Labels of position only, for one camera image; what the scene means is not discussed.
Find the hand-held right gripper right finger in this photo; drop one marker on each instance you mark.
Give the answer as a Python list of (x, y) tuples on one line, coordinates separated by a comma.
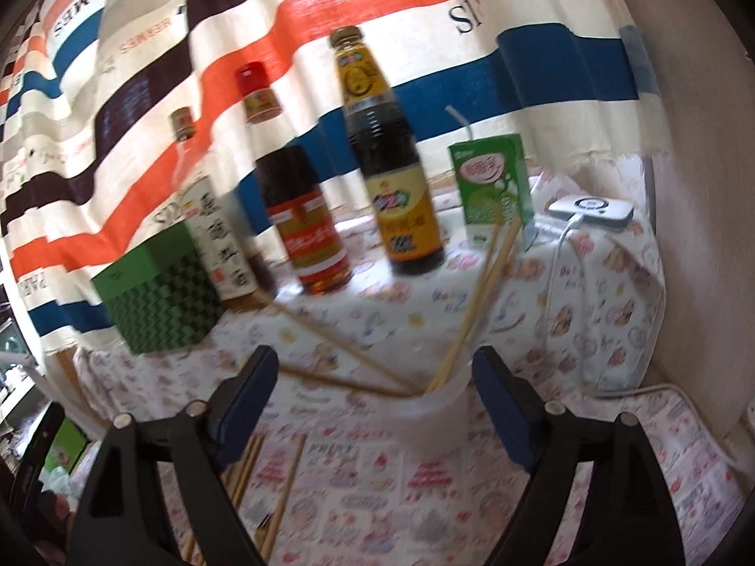
[(501, 407)]

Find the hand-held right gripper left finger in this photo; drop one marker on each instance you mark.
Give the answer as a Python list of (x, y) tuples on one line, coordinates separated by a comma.
[(245, 401)]

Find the translucent plastic cup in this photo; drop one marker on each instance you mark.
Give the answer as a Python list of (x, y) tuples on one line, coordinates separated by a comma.
[(436, 424)]

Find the pile of wooden chopsticks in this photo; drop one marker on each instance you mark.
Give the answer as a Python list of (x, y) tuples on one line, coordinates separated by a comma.
[(282, 498)]

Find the small green cardboard box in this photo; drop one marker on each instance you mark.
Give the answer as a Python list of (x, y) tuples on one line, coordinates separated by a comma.
[(65, 448)]

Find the cluttered shelf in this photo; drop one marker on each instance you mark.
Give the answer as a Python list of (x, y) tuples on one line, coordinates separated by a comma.
[(12, 377)]

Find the bear print cloth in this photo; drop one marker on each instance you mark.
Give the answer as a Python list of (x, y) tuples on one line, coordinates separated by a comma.
[(413, 318)]

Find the green checkered box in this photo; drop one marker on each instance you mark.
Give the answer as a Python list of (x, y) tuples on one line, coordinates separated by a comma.
[(159, 300)]

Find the red patterned tablecloth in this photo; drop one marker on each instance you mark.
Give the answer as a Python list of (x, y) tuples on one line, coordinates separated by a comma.
[(365, 483)]

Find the clear cooking wine bottle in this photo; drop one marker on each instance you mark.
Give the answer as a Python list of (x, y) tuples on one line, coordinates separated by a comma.
[(218, 247)]

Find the red cap sauce bottle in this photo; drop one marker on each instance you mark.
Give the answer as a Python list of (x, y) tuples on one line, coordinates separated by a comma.
[(301, 218)]

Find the white power bank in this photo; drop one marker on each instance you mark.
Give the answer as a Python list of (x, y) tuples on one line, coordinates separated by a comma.
[(590, 209)]

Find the green drink carton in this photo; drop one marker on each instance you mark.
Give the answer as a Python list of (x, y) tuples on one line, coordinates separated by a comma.
[(489, 188)]

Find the dark sauce bottle yellow label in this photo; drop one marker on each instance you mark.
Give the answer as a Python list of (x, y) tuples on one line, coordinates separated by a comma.
[(401, 200)]

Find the beige cabinet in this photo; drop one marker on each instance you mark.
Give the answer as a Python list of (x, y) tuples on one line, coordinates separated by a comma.
[(696, 188)]

